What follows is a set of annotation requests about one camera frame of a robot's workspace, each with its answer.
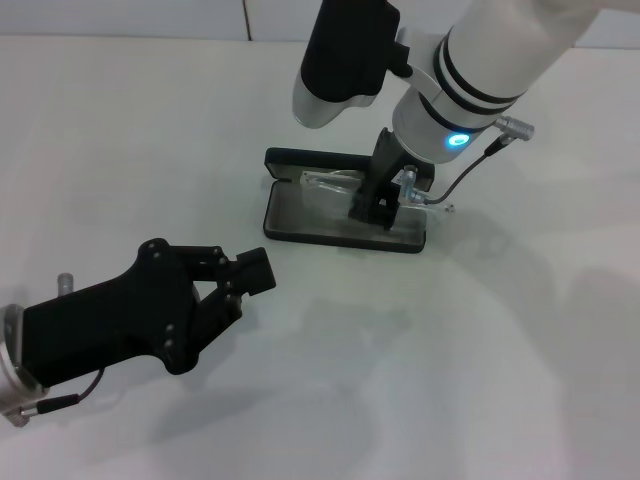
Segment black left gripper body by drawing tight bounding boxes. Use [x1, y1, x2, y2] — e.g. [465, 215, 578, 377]
[22, 238, 201, 389]

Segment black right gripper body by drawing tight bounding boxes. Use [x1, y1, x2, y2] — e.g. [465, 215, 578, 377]
[362, 127, 416, 194]

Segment clear white glasses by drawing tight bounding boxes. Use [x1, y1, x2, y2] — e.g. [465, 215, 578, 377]
[298, 168, 457, 227]

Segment black glasses case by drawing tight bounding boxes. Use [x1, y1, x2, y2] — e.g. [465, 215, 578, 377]
[262, 147, 435, 255]

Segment right arm cable with plug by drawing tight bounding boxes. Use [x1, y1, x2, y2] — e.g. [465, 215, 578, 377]
[397, 115, 536, 209]

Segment arm cable with plug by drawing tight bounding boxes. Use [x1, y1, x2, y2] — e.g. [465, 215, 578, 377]
[8, 272, 107, 429]
[397, 115, 536, 209]

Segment left arm cable with plug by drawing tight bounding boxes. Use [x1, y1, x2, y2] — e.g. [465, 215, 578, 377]
[8, 272, 107, 429]

